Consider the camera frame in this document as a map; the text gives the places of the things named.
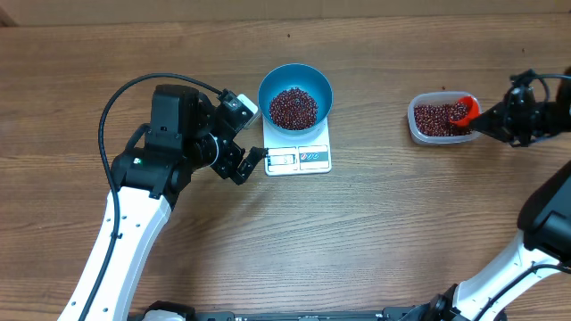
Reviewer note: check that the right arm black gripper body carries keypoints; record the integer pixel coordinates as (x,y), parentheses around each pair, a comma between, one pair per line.
(527,120)

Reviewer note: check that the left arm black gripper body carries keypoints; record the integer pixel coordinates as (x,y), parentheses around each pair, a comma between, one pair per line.
(227,158)

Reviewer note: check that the orange measuring scoop blue handle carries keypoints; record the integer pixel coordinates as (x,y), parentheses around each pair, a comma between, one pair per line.
(474,111)

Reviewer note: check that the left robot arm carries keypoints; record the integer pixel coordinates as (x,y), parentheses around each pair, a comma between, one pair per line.
(185,133)

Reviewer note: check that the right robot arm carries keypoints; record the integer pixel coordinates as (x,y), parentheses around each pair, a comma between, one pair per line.
(541,247)

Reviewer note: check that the white digital kitchen scale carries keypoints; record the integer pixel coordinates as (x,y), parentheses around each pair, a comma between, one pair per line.
(288,155)

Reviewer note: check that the red beans in bowl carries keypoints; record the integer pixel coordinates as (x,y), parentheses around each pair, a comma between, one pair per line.
(293,109)

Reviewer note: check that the red beans in scoop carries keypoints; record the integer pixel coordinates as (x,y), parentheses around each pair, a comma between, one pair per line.
(458,112)

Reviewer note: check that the blue metal bowl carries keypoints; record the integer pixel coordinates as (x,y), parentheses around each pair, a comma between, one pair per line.
(308,79)

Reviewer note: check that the red beans in container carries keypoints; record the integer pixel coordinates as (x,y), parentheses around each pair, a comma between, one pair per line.
(433,120)

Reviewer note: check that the clear plastic bean container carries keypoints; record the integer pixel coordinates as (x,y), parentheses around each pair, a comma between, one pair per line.
(436,98)

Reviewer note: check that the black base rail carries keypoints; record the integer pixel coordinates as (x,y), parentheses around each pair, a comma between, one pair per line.
(385,314)

